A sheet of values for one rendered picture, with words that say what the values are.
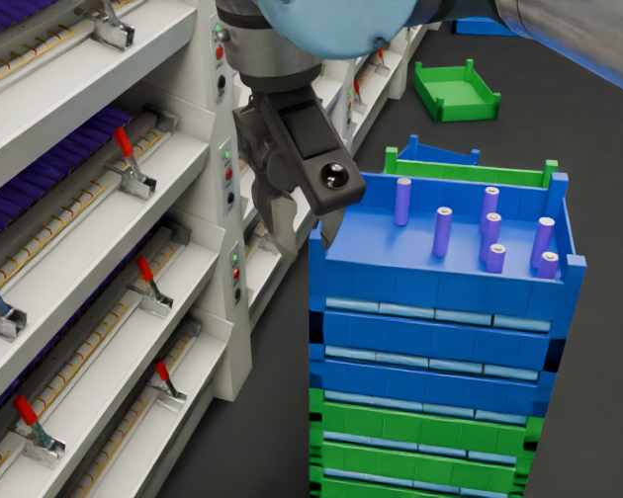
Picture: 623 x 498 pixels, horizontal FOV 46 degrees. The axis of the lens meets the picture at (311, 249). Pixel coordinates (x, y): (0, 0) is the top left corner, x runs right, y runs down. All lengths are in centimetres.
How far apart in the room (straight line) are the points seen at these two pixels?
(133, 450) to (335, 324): 40
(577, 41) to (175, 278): 79
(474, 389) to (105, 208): 50
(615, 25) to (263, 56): 29
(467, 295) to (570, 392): 67
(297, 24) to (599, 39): 17
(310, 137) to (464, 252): 39
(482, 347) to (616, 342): 76
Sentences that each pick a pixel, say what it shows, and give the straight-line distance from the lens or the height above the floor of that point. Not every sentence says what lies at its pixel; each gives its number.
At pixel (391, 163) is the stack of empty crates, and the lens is 135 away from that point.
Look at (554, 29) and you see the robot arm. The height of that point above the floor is 89.
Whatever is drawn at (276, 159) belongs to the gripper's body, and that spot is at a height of 71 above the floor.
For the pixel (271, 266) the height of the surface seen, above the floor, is 15.
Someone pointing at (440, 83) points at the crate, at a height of 0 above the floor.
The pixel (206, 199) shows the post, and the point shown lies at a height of 44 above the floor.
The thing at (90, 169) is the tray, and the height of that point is 58.
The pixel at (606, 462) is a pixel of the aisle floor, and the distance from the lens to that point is 140.
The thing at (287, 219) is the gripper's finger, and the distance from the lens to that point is 70.
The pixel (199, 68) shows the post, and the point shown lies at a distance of 103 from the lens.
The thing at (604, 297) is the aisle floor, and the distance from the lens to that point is 174.
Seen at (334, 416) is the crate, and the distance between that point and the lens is 101.
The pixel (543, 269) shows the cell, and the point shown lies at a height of 53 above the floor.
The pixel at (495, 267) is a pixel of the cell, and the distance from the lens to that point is 86.
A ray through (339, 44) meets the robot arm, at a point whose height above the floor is 87.
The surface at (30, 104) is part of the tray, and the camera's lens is 75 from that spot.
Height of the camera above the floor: 103
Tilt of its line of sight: 36 degrees down
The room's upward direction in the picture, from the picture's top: straight up
